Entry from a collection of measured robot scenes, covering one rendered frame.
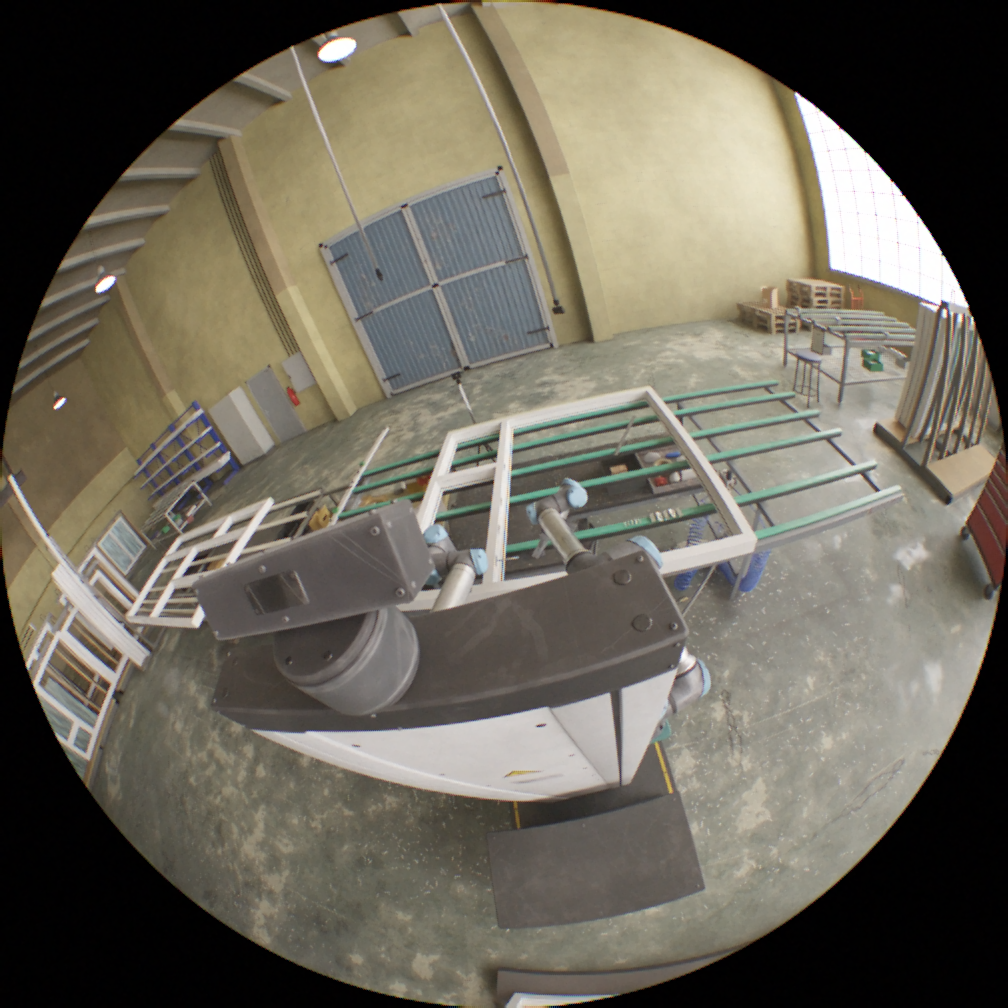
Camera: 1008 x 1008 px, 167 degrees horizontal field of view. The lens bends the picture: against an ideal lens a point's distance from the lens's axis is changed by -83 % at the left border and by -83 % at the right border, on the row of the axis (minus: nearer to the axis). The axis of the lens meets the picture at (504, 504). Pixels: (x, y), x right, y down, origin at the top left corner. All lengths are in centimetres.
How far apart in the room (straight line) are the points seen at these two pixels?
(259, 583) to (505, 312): 724
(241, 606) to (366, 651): 7
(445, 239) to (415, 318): 179
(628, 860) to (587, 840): 13
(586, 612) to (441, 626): 8
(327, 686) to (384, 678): 3
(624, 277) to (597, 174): 227
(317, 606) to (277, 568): 2
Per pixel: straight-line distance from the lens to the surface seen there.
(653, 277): 783
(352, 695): 17
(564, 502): 123
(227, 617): 20
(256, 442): 1038
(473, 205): 740
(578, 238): 702
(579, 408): 240
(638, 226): 776
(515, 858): 115
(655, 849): 111
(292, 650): 18
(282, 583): 16
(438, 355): 767
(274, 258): 864
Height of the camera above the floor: 193
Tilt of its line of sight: 37 degrees down
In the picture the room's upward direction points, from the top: 22 degrees counter-clockwise
